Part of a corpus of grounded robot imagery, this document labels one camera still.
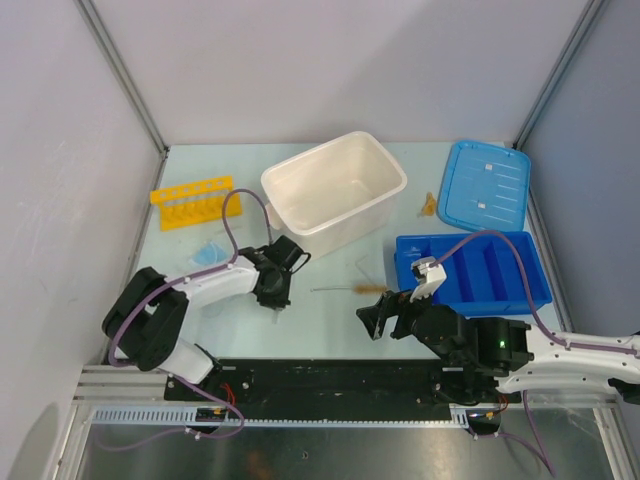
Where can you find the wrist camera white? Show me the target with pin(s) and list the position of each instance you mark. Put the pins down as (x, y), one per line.
(267, 227)
(430, 276)

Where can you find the clear watch glass dish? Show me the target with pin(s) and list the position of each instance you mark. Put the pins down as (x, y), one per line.
(212, 310)

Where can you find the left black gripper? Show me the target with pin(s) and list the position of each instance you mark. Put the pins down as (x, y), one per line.
(279, 301)

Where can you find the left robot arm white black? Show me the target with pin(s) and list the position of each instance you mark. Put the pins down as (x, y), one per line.
(145, 322)

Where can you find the blue face mask in bag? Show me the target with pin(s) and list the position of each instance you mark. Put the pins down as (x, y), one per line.
(209, 254)

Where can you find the brown bottle brush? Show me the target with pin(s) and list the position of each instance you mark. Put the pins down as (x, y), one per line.
(359, 289)

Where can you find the clear glass slide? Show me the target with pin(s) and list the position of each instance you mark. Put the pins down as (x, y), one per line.
(235, 225)

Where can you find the blue compartment tray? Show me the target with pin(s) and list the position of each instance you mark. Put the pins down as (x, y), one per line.
(483, 278)

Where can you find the white plastic tub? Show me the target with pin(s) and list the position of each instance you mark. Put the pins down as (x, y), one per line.
(333, 194)

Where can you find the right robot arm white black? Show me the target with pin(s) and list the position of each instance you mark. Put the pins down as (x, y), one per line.
(516, 356)

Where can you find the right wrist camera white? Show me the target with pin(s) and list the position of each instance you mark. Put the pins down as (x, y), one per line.
(430, 276)

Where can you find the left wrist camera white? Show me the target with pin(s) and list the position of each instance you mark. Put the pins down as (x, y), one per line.
(267, 227)

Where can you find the blue plastic lid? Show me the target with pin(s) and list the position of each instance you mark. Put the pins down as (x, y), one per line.
(484, 187)

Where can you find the small tan rubber piece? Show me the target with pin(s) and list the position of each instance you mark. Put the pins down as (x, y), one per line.
(430, 206)

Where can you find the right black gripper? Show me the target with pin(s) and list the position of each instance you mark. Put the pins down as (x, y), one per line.
(390, 304)

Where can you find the yellow test tube rack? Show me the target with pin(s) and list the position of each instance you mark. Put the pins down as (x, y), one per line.
(191, 203)

